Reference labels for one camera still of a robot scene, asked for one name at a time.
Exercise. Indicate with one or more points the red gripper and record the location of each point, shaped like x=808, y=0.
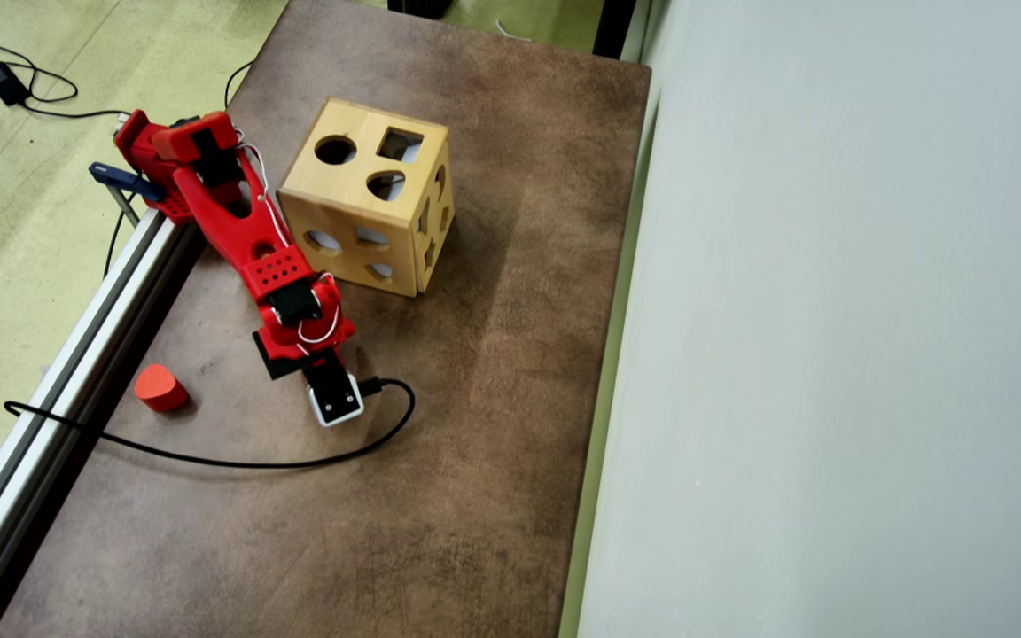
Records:
x=268, y=362

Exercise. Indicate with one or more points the red robot arm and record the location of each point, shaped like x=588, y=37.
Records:
x=236, y=226

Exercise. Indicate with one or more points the wooden shape sorter box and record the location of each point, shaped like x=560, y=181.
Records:
x=355, y=182

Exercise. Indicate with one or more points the red rounded triangle block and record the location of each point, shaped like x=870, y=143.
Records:
x=159, y=388

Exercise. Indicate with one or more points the blue clamp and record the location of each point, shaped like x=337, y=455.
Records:
x=125, y=180

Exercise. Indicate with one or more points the black object on floor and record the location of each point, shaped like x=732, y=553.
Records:
x=422, y=7

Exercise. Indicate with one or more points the black power adapter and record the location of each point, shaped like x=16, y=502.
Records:
x=5, y=82

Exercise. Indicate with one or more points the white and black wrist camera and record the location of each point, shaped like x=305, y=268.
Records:
x=333, y=394

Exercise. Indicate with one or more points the aluminium profile rail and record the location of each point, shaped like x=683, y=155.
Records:
x=58, y=390

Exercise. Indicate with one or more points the dark vertical post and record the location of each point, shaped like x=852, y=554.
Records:
x=612, y=27

